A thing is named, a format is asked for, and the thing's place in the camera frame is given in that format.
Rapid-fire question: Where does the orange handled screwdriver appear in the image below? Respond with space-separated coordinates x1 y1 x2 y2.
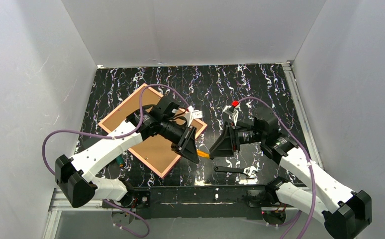
196 150 210 159

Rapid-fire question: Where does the pink photo frame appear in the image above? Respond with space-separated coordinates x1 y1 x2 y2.
98 83 191 178

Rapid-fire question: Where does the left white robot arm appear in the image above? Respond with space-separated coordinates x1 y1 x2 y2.
55 96 202 208

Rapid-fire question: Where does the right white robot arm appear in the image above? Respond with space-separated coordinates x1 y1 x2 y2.
209 101 372 239

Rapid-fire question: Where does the black adjustable wrench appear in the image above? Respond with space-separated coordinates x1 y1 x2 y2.
213 165 259 179

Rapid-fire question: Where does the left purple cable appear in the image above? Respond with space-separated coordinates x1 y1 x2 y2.
41 84 191 238

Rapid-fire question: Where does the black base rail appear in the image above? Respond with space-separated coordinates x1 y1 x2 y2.
122 185 278 220

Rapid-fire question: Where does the green handled screwdriver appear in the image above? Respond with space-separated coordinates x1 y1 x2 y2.
115 155 124 168

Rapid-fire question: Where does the aluminium side rail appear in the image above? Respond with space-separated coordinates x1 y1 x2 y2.
281 62 324 169

